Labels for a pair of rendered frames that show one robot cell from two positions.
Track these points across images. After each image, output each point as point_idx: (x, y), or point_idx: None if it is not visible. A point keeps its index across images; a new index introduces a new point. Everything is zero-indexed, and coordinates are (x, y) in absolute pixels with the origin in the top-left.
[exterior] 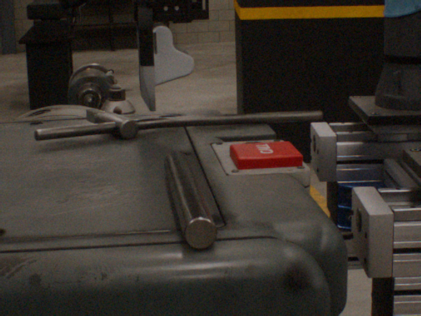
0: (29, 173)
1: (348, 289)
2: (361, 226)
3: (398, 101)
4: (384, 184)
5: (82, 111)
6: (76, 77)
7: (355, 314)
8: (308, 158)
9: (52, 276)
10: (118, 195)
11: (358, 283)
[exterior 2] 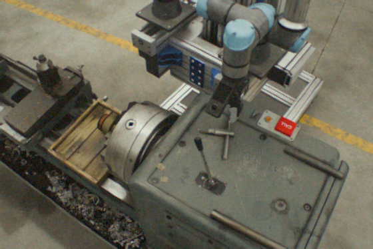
0: (256, 176)
1: (47, 34)
2: None
3: (170, 16)
4: (171, 45)
5: (143, 112)
6: None
7: (62, 44)
8: None
9: (333, 206)
10: (294, 170)
11: (47, 28)
